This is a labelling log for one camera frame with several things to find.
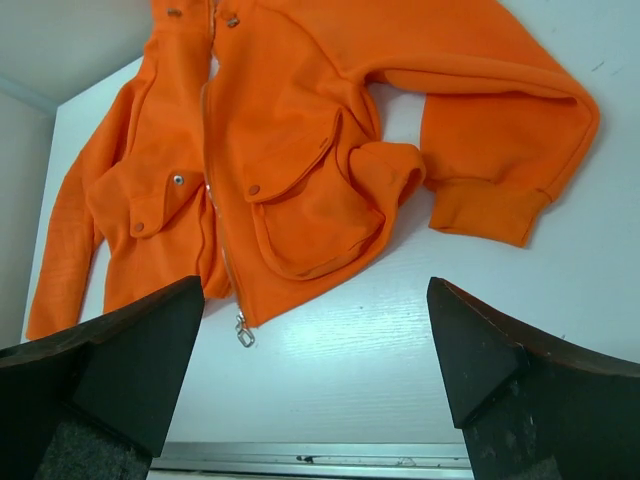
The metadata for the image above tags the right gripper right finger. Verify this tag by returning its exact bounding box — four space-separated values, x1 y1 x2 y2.
427 277 639 479

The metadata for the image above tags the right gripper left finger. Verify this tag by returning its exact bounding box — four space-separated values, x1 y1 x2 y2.
1 276 205 479

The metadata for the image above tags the orange zip jacket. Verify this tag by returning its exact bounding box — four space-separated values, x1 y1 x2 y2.
26 1 600 344

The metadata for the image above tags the aluminium table frame rail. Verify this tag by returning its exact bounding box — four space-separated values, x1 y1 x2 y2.
151 442 474 479

